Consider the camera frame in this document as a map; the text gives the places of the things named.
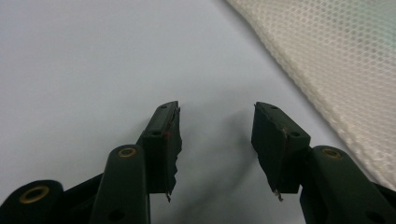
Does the white printed cloth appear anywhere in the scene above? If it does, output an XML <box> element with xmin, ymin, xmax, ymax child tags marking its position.
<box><xmin>225</xmin><ymin>0</ymin><xmax>396</xmax><ymax>191</ymax></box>

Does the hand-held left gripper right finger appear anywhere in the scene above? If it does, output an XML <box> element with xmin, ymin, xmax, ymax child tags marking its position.
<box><xmin>250</xmin><ymin>101</ymin><xmax>396</xmax><ymax>224</ymax></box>

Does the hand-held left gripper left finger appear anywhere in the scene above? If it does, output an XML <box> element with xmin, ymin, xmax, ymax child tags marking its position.
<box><xmin>89</xmin><ymin>100</ymin><xmax>183</xmax><ymax>224</ymax></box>

